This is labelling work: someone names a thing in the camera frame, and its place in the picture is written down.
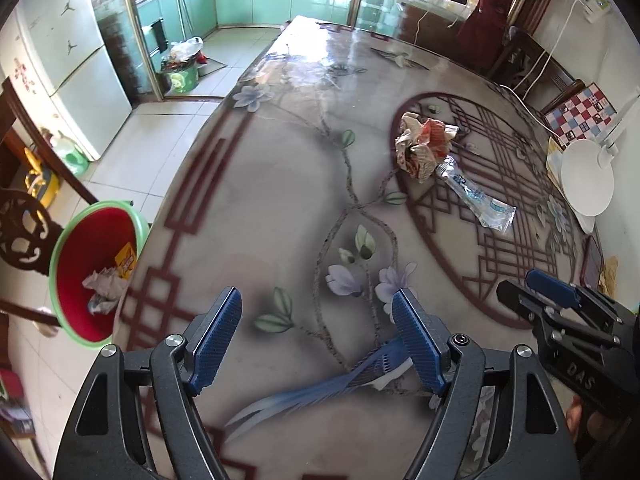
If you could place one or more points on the clear plastic wrapper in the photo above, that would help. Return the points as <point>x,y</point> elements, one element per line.
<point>480,200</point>

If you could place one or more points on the white refrigerator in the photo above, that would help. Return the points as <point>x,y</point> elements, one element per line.
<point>75,60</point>

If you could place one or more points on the red bin with green rim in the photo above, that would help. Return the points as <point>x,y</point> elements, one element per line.
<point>85,250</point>

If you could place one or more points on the checkered seat cushion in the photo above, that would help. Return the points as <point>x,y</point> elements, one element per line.
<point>580,115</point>

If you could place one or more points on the white plastic bag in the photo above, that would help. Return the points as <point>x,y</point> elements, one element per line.
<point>187,50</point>

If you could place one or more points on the floral tablecloth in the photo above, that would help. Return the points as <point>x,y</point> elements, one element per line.
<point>300,185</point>

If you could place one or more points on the yellow cardboard box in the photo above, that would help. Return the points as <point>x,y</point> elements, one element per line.
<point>126,260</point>

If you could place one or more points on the white power strip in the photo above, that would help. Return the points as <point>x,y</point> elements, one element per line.
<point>597,7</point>

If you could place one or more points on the glass sliding door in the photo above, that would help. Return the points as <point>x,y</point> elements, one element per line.
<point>115,45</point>

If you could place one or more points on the carved dark wooden chair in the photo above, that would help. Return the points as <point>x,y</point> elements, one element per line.
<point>20,230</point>

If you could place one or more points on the yellow child potty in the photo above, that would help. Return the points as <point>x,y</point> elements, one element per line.
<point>42,185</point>

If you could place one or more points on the grey floor mat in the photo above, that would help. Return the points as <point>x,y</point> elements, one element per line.
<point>212,65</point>

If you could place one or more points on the white desk lamp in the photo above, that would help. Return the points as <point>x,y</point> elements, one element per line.
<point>585,180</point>

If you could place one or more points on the dark red garment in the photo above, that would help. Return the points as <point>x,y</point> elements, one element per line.
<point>485,25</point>

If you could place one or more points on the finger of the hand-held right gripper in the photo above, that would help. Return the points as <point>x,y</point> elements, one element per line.
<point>550,285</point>
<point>520,300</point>

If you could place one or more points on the dark cloth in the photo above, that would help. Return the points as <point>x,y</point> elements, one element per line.
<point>159,35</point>

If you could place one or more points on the person's right hand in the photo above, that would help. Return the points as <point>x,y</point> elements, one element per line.
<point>575,417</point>

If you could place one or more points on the crumpled grey paper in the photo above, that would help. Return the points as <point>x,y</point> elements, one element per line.
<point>105,282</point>

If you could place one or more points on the printed paper wrapper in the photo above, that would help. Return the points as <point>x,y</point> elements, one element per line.
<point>420,145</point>

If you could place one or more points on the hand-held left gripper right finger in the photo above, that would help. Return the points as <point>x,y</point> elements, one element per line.
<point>417,345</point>

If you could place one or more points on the green kitchen bin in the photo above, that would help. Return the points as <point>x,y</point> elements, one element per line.
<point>180,80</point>

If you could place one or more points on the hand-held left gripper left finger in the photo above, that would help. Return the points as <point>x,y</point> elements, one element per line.
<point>215,345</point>

